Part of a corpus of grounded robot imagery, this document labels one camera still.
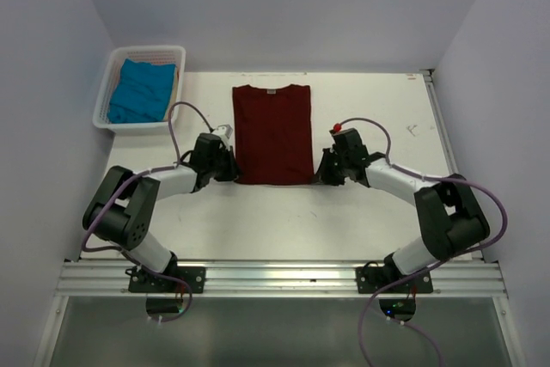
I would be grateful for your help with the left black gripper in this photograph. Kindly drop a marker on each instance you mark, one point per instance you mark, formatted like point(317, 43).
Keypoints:
point(233, 170)

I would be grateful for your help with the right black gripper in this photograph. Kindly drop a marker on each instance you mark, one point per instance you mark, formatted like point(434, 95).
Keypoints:
point(323, 176)

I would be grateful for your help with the dark red t shirt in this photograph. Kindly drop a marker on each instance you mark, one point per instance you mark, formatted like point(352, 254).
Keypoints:
point(273, 135)

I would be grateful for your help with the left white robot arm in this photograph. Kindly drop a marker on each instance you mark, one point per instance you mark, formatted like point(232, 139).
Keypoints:
point(122, 208)

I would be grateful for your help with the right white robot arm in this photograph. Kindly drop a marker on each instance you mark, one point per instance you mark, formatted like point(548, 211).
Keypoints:
point(449, 215)

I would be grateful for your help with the blue t shirt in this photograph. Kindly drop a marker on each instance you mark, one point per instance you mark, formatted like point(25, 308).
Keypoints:
point(142, 94)

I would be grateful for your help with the white plastic basket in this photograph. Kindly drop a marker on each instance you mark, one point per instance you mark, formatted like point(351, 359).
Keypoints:
point(150, 54)

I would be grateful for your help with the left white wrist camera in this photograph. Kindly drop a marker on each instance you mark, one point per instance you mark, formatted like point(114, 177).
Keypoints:
point(224, 132)

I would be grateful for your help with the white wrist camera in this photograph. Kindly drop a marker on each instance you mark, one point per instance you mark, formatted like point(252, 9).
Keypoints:
point(336, 128)
point(224, 132)

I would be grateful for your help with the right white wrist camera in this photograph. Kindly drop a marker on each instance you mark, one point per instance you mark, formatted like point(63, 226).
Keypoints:
point(336, 128)

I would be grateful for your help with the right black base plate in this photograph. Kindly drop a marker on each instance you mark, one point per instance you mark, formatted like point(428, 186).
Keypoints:
point(373, 276)

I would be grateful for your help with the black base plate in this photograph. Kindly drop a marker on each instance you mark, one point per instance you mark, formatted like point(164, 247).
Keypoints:
point(174, 279)
point(373, 276)

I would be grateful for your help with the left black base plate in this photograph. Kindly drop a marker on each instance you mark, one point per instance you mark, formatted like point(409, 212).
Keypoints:
point(174, 279)

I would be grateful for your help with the aluminium mounting rail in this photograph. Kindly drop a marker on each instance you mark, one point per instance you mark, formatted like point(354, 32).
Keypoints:
point(283, 278)

